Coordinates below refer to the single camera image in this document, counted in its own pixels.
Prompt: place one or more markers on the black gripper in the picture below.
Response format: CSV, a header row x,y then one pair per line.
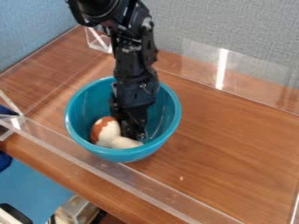
x,y
137,83

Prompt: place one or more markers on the brown and white plush mushroom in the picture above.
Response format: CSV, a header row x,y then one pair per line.
x,y
106,135

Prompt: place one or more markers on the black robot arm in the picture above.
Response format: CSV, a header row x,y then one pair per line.
x,y
126,21

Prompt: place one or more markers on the clear acrylic front barrier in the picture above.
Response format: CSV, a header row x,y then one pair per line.
x,y
133,196

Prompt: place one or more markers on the clear acrylic barrier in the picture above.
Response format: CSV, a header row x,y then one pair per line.
x,y
133,196
236,73

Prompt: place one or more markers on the blue cloth at left edge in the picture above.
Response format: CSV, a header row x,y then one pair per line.
x,y
6,160

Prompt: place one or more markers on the clutter under table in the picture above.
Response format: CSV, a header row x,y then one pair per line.
x,y
75,211

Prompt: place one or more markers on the clear acrylic back barrier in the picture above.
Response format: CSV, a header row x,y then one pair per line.
x,y
236,73

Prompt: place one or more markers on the clear acrylic corner bracket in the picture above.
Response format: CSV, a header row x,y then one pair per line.
x,y
98,40

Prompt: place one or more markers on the clear acrylic left bracket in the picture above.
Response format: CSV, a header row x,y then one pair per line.
x,y
11,116

